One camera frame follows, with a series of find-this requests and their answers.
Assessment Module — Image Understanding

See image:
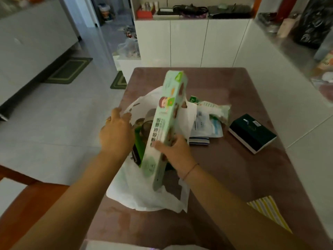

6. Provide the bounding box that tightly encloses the black cable bundle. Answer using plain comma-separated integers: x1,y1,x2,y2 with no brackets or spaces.
173,4,208,17

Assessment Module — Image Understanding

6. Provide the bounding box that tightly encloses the orange label pack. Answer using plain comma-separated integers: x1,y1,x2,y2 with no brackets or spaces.
317,49,333,73

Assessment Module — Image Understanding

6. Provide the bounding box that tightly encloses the green white cotton pack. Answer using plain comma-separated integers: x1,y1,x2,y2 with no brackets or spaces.
189,95,231,125

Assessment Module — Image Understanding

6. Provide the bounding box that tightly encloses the reddish brown table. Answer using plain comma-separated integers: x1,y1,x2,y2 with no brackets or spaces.
86,67,333,250

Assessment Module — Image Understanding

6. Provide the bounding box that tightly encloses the red box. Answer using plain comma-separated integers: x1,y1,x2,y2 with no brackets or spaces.
136,7,153,19

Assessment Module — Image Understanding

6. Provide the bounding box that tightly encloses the white door cabinet row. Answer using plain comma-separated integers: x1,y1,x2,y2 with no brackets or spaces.
130,0,257,68

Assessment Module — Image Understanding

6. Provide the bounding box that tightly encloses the clear plastic bag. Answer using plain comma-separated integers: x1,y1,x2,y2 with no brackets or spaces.
116,38,141,60

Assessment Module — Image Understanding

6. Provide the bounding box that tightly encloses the dark green box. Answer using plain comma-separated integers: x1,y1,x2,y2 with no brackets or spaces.
228,114,278,155

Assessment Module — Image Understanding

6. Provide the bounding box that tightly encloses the beige bottle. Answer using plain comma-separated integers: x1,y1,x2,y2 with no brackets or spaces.
277,15,297,38

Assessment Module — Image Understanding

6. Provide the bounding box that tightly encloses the white counter unit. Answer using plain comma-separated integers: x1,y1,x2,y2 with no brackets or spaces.
233,19,333,227

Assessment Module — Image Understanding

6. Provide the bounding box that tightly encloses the black patterned bag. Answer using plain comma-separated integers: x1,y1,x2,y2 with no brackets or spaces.
294,0,333,49

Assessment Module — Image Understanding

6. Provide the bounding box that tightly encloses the white labelled pouch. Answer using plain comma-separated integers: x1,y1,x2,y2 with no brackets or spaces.
191,109,212,138

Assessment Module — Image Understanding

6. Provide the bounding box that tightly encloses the person's left forearm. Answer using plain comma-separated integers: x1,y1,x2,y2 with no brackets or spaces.
10,152,125,250

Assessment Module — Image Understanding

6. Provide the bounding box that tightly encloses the white plastic shopping bag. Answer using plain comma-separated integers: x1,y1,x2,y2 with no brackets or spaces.
106,85,197,214

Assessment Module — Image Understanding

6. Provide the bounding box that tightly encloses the thin wrist bracelet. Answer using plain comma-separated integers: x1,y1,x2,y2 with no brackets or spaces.
182,163,199,181

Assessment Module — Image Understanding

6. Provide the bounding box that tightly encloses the person's right forearm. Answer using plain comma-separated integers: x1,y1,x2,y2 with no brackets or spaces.
183,165,313,250

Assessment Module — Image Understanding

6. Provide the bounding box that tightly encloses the white sideboard cabinet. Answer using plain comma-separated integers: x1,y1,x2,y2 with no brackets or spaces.
0,0,78,122

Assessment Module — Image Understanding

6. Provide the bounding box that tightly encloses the red cylinder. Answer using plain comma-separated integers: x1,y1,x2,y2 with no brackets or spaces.
275,0,298,23

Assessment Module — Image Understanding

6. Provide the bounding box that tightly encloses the white square box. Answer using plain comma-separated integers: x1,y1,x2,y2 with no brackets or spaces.
112,56,142,81

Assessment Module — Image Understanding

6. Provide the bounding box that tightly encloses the blue striped pack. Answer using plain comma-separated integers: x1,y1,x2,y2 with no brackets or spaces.
188,136,210,146

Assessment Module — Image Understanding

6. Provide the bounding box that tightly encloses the green black pack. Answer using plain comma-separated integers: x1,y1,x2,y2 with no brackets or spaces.
130,126,146,167

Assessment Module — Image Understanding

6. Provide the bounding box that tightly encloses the person's left hand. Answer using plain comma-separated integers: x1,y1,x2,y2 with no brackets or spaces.
99,107,136,159

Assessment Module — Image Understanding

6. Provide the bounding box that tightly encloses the person's right hand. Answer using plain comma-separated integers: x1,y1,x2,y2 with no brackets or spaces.
151,134,199,180

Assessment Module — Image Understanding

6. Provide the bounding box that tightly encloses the long light green box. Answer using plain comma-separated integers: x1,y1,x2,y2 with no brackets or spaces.
142,70,188,192

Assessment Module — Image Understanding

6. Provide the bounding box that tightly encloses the small green floor mat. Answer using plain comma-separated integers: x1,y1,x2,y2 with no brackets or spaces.
110,71,127,90

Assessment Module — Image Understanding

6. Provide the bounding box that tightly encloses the large green floor mat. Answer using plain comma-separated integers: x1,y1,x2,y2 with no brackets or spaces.
43,57,93,84

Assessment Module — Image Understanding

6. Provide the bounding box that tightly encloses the orange wooden chair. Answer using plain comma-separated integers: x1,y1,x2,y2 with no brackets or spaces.
0,165,69,250

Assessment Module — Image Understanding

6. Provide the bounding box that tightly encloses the glass jar beige lid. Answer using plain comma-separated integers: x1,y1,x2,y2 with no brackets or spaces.
135,108,156,140

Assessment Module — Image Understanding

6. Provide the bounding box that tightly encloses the grey tray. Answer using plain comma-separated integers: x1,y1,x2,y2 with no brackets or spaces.
208,3,251,19

